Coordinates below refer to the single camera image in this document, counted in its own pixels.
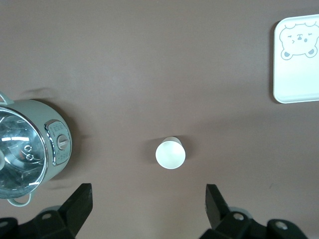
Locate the white plastic cup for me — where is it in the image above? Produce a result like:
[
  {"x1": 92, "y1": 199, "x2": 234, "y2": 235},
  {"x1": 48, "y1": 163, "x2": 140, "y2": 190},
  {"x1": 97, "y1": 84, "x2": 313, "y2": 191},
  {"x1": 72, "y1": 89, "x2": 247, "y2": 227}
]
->
[{"x1": 155, "y1": 136, "x2": 186, "y2": 170}]

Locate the grey-green electric cooking pot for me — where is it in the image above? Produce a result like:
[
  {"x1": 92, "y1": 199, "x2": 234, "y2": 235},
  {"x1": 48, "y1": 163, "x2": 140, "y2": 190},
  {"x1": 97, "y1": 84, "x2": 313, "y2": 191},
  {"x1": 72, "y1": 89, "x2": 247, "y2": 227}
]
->
[{"x1": 0, "y1": 91, "x2": 73, "y2": 207}]

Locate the brown table cover mat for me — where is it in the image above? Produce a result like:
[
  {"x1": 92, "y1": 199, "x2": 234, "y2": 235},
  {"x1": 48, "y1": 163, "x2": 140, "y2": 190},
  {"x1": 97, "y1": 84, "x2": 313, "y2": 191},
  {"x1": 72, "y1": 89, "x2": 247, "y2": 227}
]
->
[{"x1": 0, "y1": 0, "x2": 319, "y2": 239}]

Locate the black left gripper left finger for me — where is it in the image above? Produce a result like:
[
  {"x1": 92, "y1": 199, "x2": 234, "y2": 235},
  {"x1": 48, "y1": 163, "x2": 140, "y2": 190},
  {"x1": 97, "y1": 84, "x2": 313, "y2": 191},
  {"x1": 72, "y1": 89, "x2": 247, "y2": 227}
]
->
[{"x1": 0, "y1": 183, "x2": 93, "y2": 239}]

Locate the white bear print tray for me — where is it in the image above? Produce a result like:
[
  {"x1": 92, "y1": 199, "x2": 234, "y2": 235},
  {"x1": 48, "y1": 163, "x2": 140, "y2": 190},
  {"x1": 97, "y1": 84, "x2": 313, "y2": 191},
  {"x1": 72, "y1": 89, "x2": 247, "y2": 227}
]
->
[{"x1": 272, "y1": 13, "x2": 319, "y2": 104}]

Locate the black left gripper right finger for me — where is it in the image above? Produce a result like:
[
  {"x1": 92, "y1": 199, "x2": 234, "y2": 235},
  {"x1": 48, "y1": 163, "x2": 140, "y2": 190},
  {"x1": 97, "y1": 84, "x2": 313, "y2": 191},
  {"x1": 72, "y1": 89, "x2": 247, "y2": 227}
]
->
[{"x1": 200, "y1": 184, "x2": 310, "y2": 239}]

